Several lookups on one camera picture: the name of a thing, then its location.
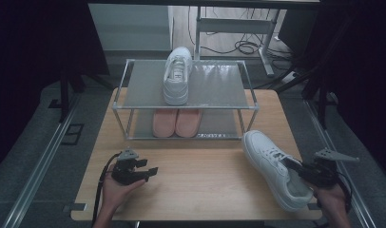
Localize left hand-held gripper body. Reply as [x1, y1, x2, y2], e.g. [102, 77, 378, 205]
[111, 146, 150, 186]

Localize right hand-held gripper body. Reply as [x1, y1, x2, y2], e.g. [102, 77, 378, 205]
[303, 147, 361, 189]

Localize white sneaker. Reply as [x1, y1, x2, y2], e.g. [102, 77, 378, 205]
[241, 129, 315, 213]
[163, 46, 194, 106]

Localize pink slipper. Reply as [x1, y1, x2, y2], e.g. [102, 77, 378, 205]
[175, 108, 203, 139]
[152, 108, 179, 139]

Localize two-tier metal shoe rack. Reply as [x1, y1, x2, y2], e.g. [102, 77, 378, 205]
[111, 58, 261, 141]

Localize person's left hand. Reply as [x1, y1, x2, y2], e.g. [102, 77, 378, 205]
[100, 172, 148, 213]

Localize person's right hand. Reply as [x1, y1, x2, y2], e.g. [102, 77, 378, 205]
[310, 180, 349, 220]

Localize black metal stand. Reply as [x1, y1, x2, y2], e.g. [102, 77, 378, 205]
[276, 67, 338, 131]
[48, 61, 115, 124]

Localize white power strip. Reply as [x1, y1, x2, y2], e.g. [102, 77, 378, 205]
[280, 71, 301, 86]

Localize dark curtain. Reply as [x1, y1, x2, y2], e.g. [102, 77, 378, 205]
[0, 0, 110, 174]
[318, 0, 386, 181]

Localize white cabinet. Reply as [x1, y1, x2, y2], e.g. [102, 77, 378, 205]
[87, 3, 175, 52]

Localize left hand-held gripper black cable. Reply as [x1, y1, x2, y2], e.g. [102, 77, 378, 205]
[91, 152, 123, 226]

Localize hand-held gripper black cable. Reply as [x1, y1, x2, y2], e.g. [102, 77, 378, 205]
[314, 171, 355, 228]
[91, 152, 123, 226]

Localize right hand-held gripper black cable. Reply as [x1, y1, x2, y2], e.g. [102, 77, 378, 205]
[314, 171, 355, 228]

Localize aluminium floor rail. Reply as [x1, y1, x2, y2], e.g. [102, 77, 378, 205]
[2, 93, 82, 228]
[303, 98, 377, 228]

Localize black floor cables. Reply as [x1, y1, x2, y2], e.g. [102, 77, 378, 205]
[186, 6, 294, 62]

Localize white desk frame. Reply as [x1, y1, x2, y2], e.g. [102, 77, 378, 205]
[194, 6, 282, 78]

